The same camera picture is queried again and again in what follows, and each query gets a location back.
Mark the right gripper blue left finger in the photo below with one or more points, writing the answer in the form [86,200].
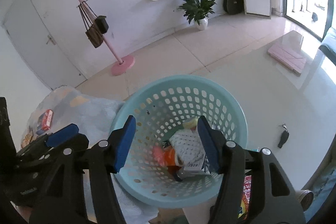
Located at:
[119,145]

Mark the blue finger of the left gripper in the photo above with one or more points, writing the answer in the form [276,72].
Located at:
[62,136]

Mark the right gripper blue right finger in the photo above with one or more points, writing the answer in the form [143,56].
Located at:
[213,142]

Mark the white dotted tissue pack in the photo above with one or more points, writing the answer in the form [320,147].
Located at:
[189,148]

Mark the small orange panda snack bag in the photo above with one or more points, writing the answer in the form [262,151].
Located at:
[172,160]

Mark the blue red tiger card box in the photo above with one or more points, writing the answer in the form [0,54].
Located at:
[44,122]

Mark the large orange panda snack bag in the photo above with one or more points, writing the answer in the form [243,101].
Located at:
[27,139]

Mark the teal plastic laundry basket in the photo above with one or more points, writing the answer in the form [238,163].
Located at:
[161,109]

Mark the black car key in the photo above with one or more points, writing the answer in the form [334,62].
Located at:
[284,136]

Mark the pink coat rack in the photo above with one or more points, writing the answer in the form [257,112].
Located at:
[122,64]

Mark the white door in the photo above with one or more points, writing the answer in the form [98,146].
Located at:
[38,48]

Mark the brown hanging bag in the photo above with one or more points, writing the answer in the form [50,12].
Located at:
[92,32]

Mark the small black hanging bag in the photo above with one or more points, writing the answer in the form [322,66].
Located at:
[100,21]

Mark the potted green plant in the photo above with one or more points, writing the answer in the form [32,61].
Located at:
[198,12]

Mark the dark sofa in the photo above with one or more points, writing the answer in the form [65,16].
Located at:
[328,45]

